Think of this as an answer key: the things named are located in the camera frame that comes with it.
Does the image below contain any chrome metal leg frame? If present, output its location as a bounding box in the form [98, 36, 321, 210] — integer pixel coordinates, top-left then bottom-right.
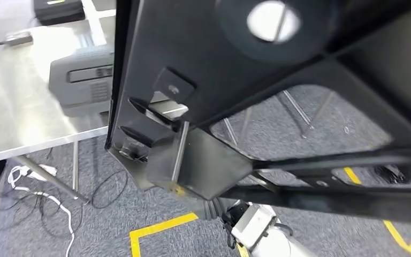
[221, 88, 336, 148]

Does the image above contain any white power strip cable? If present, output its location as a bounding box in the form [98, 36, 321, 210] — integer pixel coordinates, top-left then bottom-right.
[6, 163, 75, 257]

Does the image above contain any grey power adapter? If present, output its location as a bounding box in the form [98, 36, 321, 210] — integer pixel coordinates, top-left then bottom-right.
[0, 31, 34, 50]

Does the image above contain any black floor cable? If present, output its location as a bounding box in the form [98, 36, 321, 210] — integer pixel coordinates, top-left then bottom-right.
[0, 191, 84, 238]
[90, 170, 129, 210]

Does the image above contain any black plastic car part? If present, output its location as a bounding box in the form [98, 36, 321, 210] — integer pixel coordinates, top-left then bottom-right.
[104, 0, 411, 228]

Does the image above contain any dark grey plastic panel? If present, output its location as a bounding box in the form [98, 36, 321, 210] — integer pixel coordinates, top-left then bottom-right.
[48, 44, 116, 118]

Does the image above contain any stainless steel workbench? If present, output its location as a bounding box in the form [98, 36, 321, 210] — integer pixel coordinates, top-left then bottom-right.
[0, 9, 116, 205]

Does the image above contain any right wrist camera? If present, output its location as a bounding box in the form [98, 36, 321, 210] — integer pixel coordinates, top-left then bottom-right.
[230, 202, 278, 251]

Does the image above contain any black equipment box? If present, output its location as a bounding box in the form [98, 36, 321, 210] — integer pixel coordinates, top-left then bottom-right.
[33, 0, 86, 26]

